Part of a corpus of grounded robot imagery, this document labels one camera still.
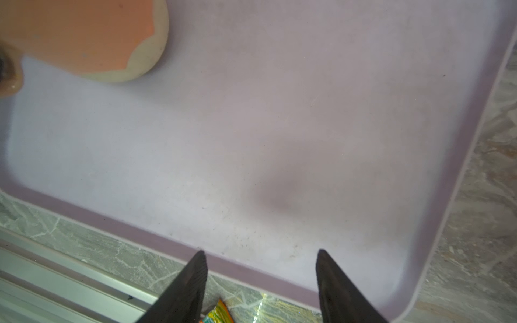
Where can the lavender plastic tray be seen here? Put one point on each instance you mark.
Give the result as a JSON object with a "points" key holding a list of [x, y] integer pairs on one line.
{"points": [[271, 130]]}

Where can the peach pink mug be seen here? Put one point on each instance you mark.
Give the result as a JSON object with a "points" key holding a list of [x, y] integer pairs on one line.
{"points": [[105, 41]]}

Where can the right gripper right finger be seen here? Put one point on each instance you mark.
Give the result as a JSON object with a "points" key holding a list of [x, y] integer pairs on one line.
{"points": [[340, 300]]}

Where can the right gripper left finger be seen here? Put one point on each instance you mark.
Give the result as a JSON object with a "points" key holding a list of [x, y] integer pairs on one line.
{"points": [[182, 300]]}

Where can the aluminium front rail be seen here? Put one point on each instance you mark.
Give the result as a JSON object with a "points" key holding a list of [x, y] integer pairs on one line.
{"points": [[39, 284]]}

